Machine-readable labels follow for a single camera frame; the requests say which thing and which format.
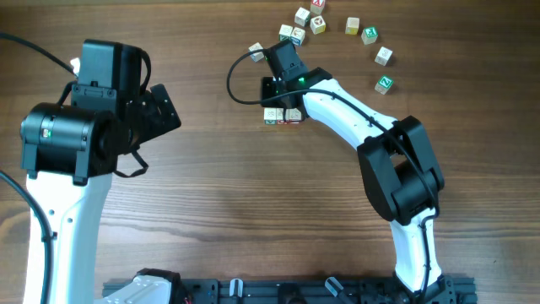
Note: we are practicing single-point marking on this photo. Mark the plain wooden block right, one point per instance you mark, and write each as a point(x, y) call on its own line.
point(383, 56)

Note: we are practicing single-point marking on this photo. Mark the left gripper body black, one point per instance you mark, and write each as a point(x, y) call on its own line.
point(151, 117)

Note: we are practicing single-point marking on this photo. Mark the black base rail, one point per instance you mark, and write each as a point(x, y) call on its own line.
point(446, 290)

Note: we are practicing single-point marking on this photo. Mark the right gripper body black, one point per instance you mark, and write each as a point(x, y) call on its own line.
point(270, 89)

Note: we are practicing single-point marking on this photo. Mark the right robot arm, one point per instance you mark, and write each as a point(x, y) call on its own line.
point(400, 173)

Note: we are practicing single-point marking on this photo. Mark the green Z block right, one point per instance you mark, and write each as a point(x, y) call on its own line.
point(384, 84)

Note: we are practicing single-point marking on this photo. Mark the yellow animal wooden block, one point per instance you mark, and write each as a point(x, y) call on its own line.
point(317, 25)

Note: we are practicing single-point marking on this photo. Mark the green number six block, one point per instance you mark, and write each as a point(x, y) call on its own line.
point(270, 116)

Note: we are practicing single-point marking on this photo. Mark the green edged wooden block top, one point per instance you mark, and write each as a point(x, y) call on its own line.
point(302, 16)

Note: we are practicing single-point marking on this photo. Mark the green Z wooden block left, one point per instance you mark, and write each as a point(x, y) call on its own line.
point(285, 32)

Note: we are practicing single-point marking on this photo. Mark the yellow wooden block right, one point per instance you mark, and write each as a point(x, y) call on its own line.
point(352, 26)

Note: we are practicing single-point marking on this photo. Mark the blue letter wooden block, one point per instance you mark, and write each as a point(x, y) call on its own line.
point(257, 52)

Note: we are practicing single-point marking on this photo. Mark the red X wooden block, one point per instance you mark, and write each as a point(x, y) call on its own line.
point(317, 6)

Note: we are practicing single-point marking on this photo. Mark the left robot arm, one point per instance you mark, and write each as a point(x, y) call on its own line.
point(70, 151)

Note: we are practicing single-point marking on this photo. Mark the green E wooden block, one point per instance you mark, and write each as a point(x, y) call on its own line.
point(369, 35)

